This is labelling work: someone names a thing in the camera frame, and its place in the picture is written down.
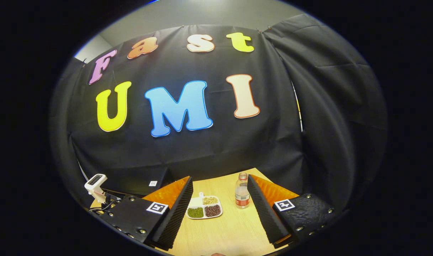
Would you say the black electric oven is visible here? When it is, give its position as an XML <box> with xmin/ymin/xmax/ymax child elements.
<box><xmin>110</xmin><ymin>166</ymin><xmax>174</xmax><ymax>198</ymax></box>

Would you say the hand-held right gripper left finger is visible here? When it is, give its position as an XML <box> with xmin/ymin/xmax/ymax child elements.
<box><xmin>99</xmin><ymin>176</ymin><xmax>194</xmax><ymax>250</ymax></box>

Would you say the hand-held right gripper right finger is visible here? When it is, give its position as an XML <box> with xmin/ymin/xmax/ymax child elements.
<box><xmin>247</xmin><ymin>174</ymin><xmax>341</xmax><ymax>249</ymax></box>

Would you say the white divided dish of beans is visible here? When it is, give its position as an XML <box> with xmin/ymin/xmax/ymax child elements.
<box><xmin>186</xmin><ymin>192</ymin><xmax>223</xmax><ymax>220</ymax></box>

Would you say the clear plastic water bottle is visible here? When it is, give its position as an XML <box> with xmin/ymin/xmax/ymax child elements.
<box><xmin>234</xmin><ymin>172</ymin><xmax>251</xmax><ymax>209</ymax></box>

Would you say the black backdrop cloth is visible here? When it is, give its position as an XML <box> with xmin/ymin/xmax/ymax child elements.
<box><xmin>49</xmin><ymin>14</ymin><xmax>387</xmax><ymax>214</ymax></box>

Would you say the black cable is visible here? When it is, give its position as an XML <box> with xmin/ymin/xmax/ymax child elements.
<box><xmin>89</xmin><ymin>198</ymin><xmax>122</xmax><ymax>213</ymax></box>

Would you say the white toaster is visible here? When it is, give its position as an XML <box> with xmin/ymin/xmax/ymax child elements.
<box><xmin>84</xmin><ymin>174</ymin><xmax>109</xmax><ymax>204</ymax></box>

